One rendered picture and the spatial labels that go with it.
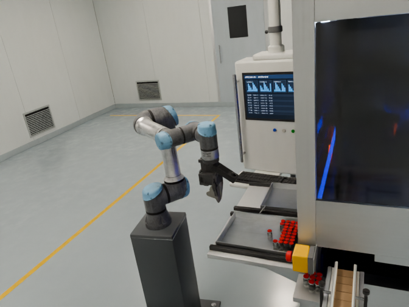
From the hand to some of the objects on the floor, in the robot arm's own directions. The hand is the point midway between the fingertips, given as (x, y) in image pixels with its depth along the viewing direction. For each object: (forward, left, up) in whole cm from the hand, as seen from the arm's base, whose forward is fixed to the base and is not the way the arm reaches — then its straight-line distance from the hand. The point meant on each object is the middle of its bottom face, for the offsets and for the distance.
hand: (220, 200), depth 156 cm
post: (+37, -15, -110) cm, 117 cm away
